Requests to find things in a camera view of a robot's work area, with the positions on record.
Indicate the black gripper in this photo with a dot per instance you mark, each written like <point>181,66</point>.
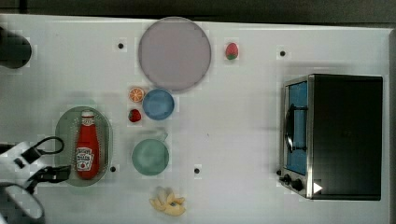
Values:
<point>28,158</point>

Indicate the red plush ketchup bottle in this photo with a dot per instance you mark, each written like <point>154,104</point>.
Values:
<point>87,149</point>

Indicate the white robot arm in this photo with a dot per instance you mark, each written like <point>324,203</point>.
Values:
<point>10,172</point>

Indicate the green oval strainer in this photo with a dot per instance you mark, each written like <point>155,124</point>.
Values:
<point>67,129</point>

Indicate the small red strawberry toy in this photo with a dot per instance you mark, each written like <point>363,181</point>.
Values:
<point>134,115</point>

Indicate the orange slice toy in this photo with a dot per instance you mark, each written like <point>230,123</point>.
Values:
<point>136,94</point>

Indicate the peeled banana toy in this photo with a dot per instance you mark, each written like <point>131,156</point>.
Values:
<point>167,203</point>

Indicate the blue bowl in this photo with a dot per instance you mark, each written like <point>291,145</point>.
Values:
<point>158,104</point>

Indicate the black cylinder container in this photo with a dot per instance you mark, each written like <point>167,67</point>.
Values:
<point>15,50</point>

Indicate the large grey round plate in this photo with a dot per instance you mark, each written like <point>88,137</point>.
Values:
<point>174,53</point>

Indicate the red strawberry with green leaves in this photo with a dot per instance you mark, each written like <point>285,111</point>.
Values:
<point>231,51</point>

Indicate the black toaster oven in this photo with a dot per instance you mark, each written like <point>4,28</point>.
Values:
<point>332,137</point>

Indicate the green cup with handle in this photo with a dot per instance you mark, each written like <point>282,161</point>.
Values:
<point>151,156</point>

